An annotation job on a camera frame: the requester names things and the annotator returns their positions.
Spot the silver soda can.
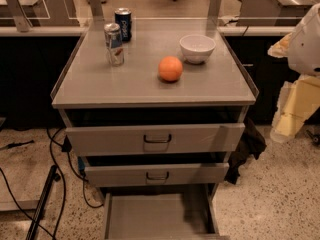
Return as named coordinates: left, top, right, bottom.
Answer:
left=104, top=22, right=124, bottom=66

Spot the grey workbench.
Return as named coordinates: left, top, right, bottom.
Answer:
left=0, top=0, right=79, bottom=27
left=237, top=0, right=320, bottom=26

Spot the grey back workbench right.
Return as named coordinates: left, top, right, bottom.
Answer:
left=237, top=0, right=320, bottom=26

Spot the white ceramic bowl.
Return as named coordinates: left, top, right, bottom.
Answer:
left=179, top=34, right=216, bottom=64

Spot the bottom grey drawer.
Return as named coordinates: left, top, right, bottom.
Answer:
left=101, top=190, right=230, bottom=240

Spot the orange fruit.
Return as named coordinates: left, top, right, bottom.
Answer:
left=158, top=56, right=183, bottom=82

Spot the black floor cable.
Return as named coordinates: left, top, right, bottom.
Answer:
left=0, top=127, right=104, bottom=240

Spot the grey back workbench left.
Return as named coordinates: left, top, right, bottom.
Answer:
left=0, top=0, right=79, bottom=27

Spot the dark cloth on floor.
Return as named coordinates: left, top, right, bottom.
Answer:
left=224, top=118, right=267, bottom=184

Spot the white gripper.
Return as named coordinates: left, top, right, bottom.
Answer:
left=267, top=4, right=320, bottom=143

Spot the grey drawer cabinet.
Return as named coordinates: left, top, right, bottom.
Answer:
left=50, top=17, right=260, bottom=240

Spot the black bar on floor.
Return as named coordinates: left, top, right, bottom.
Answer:
left=26, top=165, right=57, bottom=240

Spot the middle grey drawer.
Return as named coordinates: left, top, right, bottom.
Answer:
left=85, top=163, right=229, bottom=187

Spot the top grey drawer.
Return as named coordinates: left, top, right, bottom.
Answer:
left=66, top=123, right=245, bottom=156

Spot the blue pepsi can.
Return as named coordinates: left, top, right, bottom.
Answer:
left=114, top=8, right=132, bottom=42

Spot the grey drawer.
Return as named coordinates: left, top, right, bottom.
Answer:
left=66, top=123, right=245, bottom=156
left=85, top=163, right=229, bottom=187
left=101, top=190, right=230, bottom=240

